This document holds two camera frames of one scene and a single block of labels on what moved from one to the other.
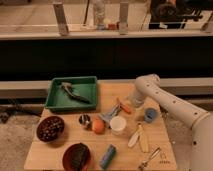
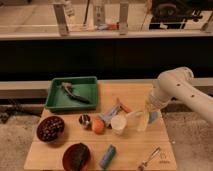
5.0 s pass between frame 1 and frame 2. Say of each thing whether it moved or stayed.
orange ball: stayed
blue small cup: stayed
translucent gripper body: moved
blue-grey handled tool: stayed
